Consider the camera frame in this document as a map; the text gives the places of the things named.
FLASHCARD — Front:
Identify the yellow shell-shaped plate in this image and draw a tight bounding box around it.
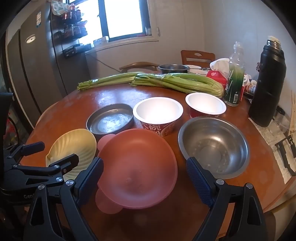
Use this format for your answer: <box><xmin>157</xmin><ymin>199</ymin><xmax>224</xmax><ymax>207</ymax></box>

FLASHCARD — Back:
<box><xmin>46</xmin><ymin>128</ymin><xmax>97</xmax><ymax>181</ymax></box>

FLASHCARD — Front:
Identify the shallow steel round pan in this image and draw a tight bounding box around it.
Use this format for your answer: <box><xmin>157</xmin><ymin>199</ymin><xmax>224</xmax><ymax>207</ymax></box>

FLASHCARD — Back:
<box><xmin>86</xmin><ymin>103</ymin><xmax>134</xmax><ymax>137</ymax></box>

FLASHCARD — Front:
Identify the pink plastic plate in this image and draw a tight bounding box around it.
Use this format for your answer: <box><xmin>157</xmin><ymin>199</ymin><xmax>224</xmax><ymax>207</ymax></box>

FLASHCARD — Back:
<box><xmin>95</xmin><ymin>128</ymin><xmax>178</xmax><ymax>214</ymax></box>

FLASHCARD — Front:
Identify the red instant noodle bowl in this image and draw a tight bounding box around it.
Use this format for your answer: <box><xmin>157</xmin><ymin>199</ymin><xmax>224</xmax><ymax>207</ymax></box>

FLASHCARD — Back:
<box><xmin>133</xmin><ymin>97</ymin><xmax>184</xmax><ymax>137</ymax></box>

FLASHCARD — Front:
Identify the grey refrigerator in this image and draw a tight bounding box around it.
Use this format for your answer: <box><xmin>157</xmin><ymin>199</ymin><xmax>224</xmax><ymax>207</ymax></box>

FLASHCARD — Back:
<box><xmin>6</xmin><ymin>1</ymin><xmax>90</xmax><ymax>128</ymax></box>

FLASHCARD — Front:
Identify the large steel bowl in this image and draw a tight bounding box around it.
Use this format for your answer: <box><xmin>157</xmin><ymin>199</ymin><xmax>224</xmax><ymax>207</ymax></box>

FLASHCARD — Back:
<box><xmin>178</xmin><ymin>117</ymin><xmax>250</xmax><ymax>179</ymax></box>

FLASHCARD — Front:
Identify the long celery bunch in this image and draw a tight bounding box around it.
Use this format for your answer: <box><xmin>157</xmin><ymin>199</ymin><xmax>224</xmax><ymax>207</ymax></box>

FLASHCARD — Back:
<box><xmin>77</xmin><ymin>72</ymin><xmax>149</xmax><ymax>90</ymax></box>

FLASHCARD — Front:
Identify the curved wooden armchair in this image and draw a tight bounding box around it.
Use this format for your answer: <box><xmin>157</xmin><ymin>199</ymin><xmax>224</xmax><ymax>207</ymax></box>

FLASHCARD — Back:
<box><xmin>119</xmin><ymin>62</ymin><xmax>159</xmax><ymax>73</ymax></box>

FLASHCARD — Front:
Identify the black thermos flask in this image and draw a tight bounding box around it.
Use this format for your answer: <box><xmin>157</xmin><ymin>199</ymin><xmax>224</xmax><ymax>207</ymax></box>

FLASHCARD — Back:
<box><xmin>248</xmin><ymin>36</ymin><xmax>287</xmax><ymax>128</ymax></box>

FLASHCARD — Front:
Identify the steel mixing bowl far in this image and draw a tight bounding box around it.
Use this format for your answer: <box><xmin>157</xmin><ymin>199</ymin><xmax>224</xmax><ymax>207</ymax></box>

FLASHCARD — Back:
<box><xmin>158</xmin><ymin>64</ymin><xmax>189</xmax><ymax>74</ymax></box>

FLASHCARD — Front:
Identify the wrapped celery bunch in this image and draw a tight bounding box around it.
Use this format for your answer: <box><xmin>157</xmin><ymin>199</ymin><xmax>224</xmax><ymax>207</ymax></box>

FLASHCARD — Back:
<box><xmin>130</xmin><ymin>73</ymin><xmax>224</xmax><ymax>98</ymax></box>

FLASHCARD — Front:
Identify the green label plastic bottle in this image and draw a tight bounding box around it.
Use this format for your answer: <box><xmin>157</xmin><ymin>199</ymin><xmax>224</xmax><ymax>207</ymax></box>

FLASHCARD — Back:
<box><xmin>223</xmin><ymin>42</ymin><xmax>245</xmax><ymax>106</ymax></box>

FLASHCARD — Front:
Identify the window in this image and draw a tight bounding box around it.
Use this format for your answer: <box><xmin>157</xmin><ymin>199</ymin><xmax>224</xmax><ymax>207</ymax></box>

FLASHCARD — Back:
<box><xmin>63</xmin><ymin>0</ymin><xmax>152</xmax><ymax>44</ymax></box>

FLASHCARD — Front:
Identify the white ceramic food bowl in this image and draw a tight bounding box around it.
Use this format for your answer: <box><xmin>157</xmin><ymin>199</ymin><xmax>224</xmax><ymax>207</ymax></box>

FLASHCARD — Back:
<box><xmin>189</xmin><ymin>69</ymin><xmax>208</xmax><ymax>76</ymax></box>

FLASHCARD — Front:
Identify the white ceramic bowl behind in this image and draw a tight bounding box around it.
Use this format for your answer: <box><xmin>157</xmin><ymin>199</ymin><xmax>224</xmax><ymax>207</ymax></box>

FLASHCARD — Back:
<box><xmin>187</xmin><ymin>65</ymin><xmax>202</xmax><ymax>69</ymax></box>

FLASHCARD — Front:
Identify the wooden chair with backrest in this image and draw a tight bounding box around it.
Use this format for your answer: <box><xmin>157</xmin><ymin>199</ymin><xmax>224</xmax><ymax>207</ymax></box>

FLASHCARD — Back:
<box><xmin>181</xmin><ymin>50</ymin><xmax>216</xmax><ymax>68</ymax></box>

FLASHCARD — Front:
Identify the black wall shelf rack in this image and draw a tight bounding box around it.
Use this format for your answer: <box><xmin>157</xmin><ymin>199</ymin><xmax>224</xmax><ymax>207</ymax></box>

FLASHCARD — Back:
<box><xmin>50</xmin><ymin>1</ymin><xmax>91</xmax><ymax>58</ymax></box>

